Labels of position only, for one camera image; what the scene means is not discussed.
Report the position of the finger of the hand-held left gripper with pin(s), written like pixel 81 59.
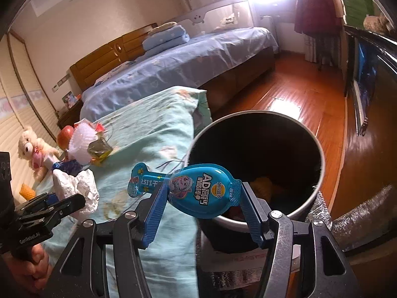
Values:
pixel 51 198
pixel 71 203

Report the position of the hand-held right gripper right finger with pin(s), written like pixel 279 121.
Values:
pixel 252 220

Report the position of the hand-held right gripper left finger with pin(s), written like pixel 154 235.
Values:
pixel 155 215

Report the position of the white paper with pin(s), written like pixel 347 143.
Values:
pixel 83 189

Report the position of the blue lollipop-shaped snack packet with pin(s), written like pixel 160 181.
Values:
pixel 198 189

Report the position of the round metal trash bin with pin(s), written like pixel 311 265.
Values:
pixel 263 149

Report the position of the person's left hand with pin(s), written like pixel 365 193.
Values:
pixel 35 265

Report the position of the yellow waffle cone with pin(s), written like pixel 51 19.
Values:
pixel 27 191

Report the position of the blue crumpled wrapper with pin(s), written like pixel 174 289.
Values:
pixel 69 167

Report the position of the yellow wrapper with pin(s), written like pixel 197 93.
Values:
pixel 263 186

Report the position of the gold foil wrapper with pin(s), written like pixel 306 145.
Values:
pixel 99 152

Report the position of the cream teddy bear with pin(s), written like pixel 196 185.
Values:
pixel 26 144

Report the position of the red-yellow mango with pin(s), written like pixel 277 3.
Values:
pixel 63 136

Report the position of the white foam fruit net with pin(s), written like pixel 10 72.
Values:
pixel 80 139

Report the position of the teal floral bedsheet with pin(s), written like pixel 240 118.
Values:
pixel 149 130

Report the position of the dark wooden nightstand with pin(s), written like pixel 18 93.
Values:
pixel 69 115

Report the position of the silver foil mat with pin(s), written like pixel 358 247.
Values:
pixel 356 220

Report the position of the wooden headboard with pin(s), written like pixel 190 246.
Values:
pixel 99 59

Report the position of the bed with blue sheet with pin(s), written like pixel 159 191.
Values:
pixel 186 62

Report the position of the folded blue quilt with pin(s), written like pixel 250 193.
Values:
pixel 167 38

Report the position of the beige pillow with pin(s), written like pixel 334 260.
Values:
pixel 162 26

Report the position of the flat television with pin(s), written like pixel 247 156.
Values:
pixel 366 68

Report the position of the white plush toy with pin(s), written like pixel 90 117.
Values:
pixel 228 21

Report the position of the dark red coat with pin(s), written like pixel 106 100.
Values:
pixel 316 9

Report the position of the brown teddy bear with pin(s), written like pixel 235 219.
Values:
pixel 377 23

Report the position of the stack of green boxes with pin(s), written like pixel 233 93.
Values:
pixel 356 4

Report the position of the photo frame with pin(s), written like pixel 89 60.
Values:
pixel 69 99

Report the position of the grey bed guard rail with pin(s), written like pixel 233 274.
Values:
pixel 211 9

